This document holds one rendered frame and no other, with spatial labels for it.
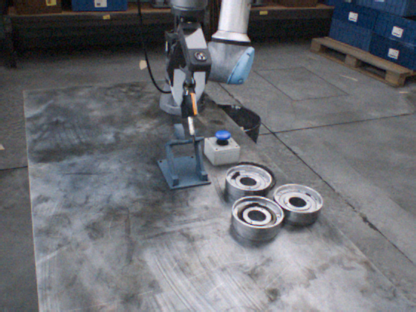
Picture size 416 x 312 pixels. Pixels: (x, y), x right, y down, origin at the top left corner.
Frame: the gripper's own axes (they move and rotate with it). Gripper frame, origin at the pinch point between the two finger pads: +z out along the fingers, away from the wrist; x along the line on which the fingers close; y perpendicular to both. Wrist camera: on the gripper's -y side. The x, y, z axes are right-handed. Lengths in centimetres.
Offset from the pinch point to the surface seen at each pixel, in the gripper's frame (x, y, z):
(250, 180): -13.4, -8.8, 17.8
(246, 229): -4.3, -25.6, 16.9
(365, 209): -124, 59, 100
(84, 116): 19.3, 39.4, 19.7
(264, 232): -7.3, -27.4, 16.7
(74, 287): 28.8, -28.2, 19.7
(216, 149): -9.1, 2.8, 15.1
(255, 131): -66, 87, 59
